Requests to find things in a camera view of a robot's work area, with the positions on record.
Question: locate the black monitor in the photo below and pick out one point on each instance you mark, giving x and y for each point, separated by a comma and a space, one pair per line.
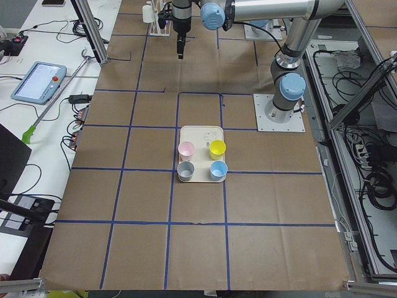
14, 157

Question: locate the white plastic cup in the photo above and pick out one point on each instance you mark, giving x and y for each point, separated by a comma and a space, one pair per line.
147, 14

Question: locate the black power adapter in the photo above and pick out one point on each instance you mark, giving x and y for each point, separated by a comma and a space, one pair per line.
79, 98

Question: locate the smartphone on table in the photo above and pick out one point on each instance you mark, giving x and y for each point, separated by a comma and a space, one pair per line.
53, 3

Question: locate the cream plastic tray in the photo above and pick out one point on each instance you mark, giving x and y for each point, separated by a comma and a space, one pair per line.
201, 136

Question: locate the pink plastic cup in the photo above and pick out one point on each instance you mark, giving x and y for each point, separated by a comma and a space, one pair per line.
186, 150

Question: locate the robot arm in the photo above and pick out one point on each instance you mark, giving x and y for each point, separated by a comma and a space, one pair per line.
260, 16

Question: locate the light blue cup far corner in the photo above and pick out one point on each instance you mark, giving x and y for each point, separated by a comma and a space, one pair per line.
218, 170

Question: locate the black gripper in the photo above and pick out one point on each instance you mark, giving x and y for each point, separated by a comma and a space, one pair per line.
180, 26

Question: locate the aluminium frame post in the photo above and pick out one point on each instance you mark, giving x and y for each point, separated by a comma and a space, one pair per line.
85, 16

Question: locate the teach pendant tablet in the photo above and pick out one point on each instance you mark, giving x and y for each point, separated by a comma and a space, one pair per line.
40, 83

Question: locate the reacher grabber tool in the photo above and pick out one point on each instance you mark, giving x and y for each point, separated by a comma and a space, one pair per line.
29, 132

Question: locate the yellow plastic cup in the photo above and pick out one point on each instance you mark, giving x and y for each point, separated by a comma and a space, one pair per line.
217, 149

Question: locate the grey plastic cup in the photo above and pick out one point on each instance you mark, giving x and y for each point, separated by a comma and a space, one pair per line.
185, 170

